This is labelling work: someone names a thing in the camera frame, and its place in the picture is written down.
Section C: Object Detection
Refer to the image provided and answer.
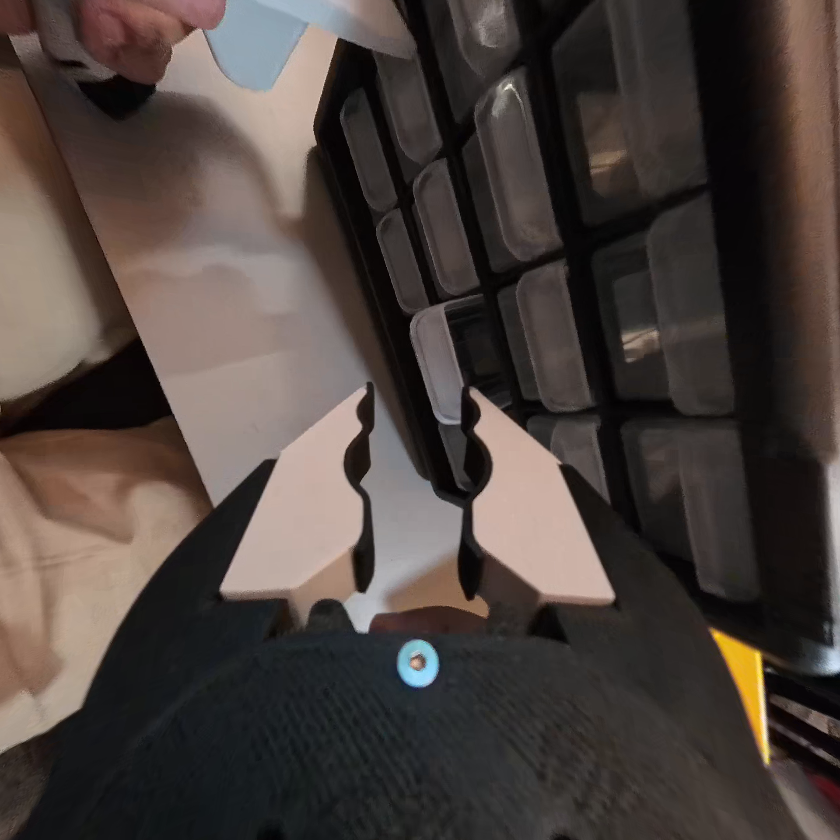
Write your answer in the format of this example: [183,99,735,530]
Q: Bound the rows of clear cabinet drawers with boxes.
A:
[338,0,762,601]

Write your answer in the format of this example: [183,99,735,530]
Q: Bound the person's beige clothing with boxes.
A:
[0,413,217,756]

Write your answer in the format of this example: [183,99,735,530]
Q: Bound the black drawer cabinet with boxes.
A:
[314,0,840,677]

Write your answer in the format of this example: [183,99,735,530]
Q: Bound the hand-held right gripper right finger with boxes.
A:
[456,386,618,621]

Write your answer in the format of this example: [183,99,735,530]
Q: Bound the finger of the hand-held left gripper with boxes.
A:
[303,0,419,59]

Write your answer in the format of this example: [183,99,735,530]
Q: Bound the small clear pulled-out drawer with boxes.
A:
[410,295,513,425]

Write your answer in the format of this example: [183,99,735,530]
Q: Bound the person's left hand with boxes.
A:
[0,0,228,85]

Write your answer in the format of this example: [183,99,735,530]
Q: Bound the yellow box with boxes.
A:
[709,626,772,765]

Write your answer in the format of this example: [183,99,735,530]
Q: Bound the white cloth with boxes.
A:
[0,39,139,403]

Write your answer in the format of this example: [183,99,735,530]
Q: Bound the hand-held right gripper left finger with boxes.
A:
[218,382,378,621]

